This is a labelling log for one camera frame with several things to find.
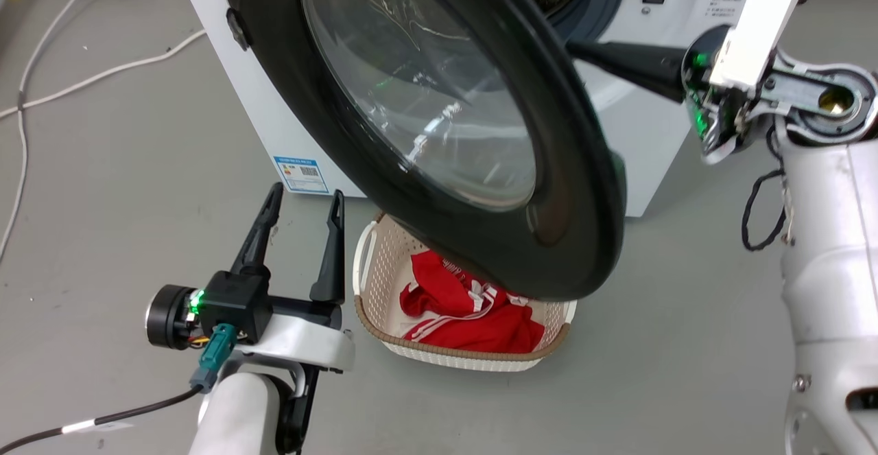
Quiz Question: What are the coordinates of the black round glass washer door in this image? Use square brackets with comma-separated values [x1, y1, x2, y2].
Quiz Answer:
[214, 0, 626, 303]

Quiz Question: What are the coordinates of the thin black looped arm cable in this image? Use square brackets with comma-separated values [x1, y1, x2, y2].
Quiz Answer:
[741, 167, 790, 252]

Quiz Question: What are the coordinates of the red garment with white stripes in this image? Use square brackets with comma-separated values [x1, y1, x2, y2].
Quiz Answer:
[400, 250, 547, 355]

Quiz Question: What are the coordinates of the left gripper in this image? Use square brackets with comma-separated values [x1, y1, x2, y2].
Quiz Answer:
[145, 182, 356, 373]

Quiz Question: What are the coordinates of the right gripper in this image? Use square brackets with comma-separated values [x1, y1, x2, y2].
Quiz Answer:
[566, 25, 777, 165]

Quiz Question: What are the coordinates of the white and beige laundry basket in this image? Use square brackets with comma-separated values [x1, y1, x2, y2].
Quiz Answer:
[353, 211, 578, 373]

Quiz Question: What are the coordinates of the black cable with teal connector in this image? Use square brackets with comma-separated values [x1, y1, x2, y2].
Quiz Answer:
[0, 325, 238, 455]

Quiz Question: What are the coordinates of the blue energy label sticker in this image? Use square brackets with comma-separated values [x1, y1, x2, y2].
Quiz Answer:
[273, 156, 331, 195]

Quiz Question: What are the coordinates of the white front-load washing machine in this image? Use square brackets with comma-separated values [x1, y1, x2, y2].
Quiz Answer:
[171, 0, 755, 219]

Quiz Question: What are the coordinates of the white floor cable with plug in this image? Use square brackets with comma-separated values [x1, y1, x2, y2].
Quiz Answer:
[0, 0, 186, 264]

